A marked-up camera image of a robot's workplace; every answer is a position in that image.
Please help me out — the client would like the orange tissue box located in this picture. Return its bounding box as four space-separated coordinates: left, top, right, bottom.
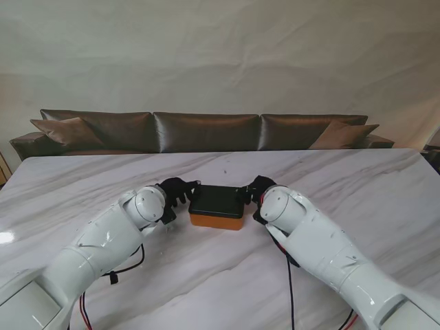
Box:
188 212 245 231

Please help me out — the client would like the brown leather sofa back cushion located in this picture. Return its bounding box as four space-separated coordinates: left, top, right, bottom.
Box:
260 113 369 151
40 109 154 152
153 111 261 153

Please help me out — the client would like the black tissue box base lid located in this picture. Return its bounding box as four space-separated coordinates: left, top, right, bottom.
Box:
188 185 245 220

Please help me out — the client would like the wooden furniture piece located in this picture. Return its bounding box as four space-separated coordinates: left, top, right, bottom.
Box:
0 151 10 186

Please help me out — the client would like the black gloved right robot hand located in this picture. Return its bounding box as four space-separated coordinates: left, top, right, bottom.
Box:
236 175 288 204

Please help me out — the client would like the brown leather sofa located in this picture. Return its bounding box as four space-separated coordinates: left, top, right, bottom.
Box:
9 109 395 162

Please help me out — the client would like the dark background object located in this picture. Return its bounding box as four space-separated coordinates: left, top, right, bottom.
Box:
421 144 440 173

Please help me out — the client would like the red black right arm cable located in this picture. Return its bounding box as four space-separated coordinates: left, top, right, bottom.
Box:
269 230 358 330

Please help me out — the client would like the red black left arm cable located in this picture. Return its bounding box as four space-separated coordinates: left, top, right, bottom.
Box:
67 242 146 330

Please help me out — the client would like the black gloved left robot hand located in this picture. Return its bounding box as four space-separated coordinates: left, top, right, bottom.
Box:
154 177 202 209

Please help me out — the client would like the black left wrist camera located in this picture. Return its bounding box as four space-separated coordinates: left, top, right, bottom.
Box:
161 206 178 226

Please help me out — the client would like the red black arm cable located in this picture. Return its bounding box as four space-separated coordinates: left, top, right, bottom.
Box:
67 242 146 330
269 230 358 330

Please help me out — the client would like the brown throw pillow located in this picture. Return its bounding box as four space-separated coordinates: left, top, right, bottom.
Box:
30 116 104 149
309 120 380 150

